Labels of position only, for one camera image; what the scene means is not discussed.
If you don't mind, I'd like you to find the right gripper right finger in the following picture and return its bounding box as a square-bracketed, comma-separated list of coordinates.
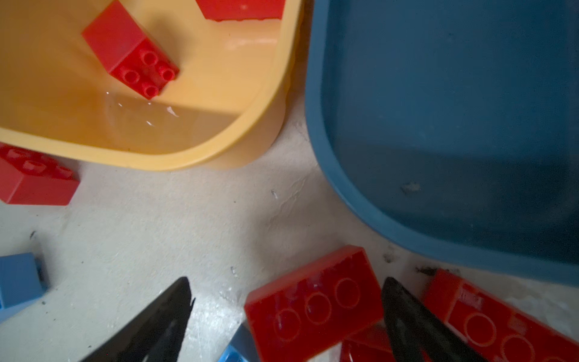
[381, 277, 485, 361]

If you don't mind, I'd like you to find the blue lego centre upturned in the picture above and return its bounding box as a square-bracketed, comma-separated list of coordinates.
[1, 253, 48, 323]

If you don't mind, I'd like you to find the blue lego right centre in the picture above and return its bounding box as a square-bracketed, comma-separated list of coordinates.
[218, 324, 260, 362]

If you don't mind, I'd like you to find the red lego flat left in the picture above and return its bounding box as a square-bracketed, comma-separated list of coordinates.
[244, 245, 383, 361]

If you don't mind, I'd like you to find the red lego long centre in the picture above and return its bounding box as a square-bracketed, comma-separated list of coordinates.
[1, 143, 80, 206]

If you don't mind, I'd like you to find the red lego flat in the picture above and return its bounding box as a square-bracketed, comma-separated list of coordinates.
[244, 245, 383, 361]
[339, 324, 396, 362]
[422, 269, 578, 361]

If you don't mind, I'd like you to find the red lego flat lower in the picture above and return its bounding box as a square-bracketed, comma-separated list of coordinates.
[339, 324, 396, 362]

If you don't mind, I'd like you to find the red lego left upright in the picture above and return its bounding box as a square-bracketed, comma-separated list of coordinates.
[196, 0, 285, 21]

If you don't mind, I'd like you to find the yellow plastic bin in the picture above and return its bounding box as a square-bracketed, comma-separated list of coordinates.
[1, 1, 304, 170]

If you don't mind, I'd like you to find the dark blue plastic bin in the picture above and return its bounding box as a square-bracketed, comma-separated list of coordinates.
[305, 1, 578, 286]

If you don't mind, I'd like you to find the red lego tall block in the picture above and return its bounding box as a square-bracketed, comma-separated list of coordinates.
[81, 1, 179, 100]

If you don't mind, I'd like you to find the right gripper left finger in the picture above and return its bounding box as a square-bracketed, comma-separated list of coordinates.
[84, 277, 195, 361]

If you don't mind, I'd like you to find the red lego flat right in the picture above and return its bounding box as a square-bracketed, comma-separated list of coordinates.
[422, 269, 578, 361]

